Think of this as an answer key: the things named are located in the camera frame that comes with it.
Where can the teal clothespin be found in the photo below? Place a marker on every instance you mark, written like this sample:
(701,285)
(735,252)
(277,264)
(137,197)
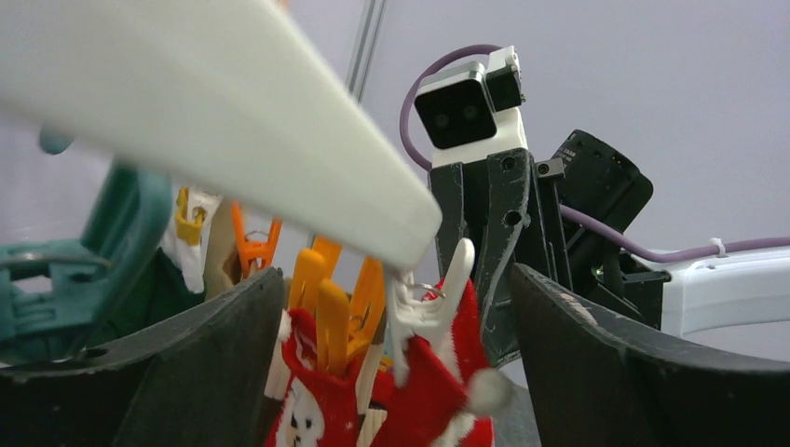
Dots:
(54,142)
(56,294)

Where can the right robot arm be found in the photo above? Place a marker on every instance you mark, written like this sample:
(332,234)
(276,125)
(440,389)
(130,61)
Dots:
(567,216)

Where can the white clip hanger frame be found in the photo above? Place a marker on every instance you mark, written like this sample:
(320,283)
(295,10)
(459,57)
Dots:
(230,94)

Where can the green sock with yellow cuff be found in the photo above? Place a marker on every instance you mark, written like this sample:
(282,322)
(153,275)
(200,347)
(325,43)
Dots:
(171,283)

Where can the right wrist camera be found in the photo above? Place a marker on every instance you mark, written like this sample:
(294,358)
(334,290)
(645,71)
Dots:
(468,101)

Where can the red white patterned sock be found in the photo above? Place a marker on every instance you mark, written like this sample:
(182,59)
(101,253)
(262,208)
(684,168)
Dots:
(319,408)

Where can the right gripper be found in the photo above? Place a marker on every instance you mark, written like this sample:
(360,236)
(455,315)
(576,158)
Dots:
(512,211)

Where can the orange clothespin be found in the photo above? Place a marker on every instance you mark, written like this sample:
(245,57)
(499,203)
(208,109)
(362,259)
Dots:
(367,305)
(256,248)
(313,290)

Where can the white clothespin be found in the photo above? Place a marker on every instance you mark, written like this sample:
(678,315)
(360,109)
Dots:
(420,309)
(195,208)

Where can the tan brown striped sock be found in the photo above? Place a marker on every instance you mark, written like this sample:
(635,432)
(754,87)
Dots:
(222,264)

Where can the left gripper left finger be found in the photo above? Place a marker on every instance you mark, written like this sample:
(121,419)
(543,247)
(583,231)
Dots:
(195,379)

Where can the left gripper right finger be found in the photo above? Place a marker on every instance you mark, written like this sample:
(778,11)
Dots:
(597,378)

